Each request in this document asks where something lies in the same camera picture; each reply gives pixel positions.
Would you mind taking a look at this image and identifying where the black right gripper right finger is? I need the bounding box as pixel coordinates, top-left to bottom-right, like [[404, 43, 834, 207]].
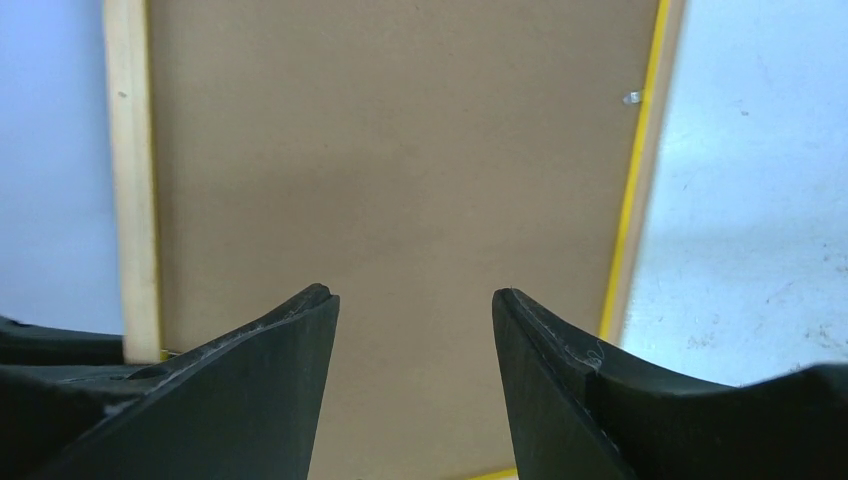
[[492, 288, 847, 479]]

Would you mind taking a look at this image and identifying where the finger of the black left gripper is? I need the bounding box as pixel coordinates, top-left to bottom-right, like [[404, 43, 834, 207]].
[[1, 317, 125, 366]]

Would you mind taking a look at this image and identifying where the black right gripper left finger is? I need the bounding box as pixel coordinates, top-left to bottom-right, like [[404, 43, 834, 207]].
[[1, 284, 340, 479]]

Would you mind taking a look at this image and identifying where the brown cardboard backing board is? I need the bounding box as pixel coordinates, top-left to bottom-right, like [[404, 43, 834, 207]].
[[145, 0, 660, 480]]

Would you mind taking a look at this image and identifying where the yellow wooden picture frame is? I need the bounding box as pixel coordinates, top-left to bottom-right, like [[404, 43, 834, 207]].
[[101, 0, 690, 480]]

